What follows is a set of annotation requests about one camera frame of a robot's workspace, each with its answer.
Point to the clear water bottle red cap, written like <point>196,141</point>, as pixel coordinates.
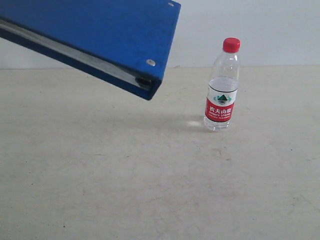
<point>223,86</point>

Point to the blue notebook folder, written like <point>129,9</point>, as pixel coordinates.
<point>123,42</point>

